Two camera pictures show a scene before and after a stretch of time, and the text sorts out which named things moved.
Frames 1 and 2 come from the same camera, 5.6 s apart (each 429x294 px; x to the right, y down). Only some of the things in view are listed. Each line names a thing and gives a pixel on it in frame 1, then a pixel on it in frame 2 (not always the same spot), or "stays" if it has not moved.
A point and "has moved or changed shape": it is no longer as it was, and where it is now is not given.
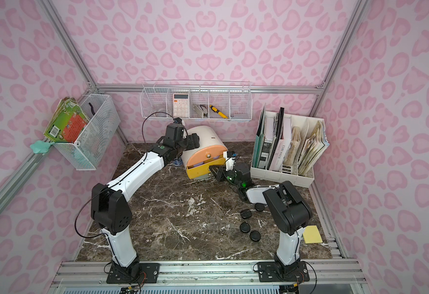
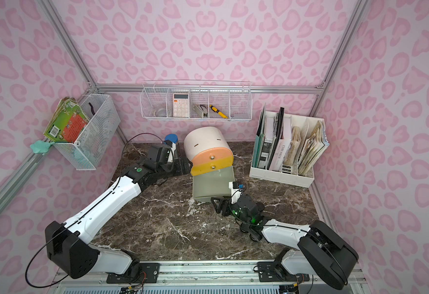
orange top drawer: [207, 153] stays
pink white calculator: [181, 105] stays
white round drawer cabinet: [209, 153] stays
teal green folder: [258, 145] stays
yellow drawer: [203, 168] stays
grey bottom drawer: [203, 177] has moved or changed shape
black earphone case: [245, 227] stays
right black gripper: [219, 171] → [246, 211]
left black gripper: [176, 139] → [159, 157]
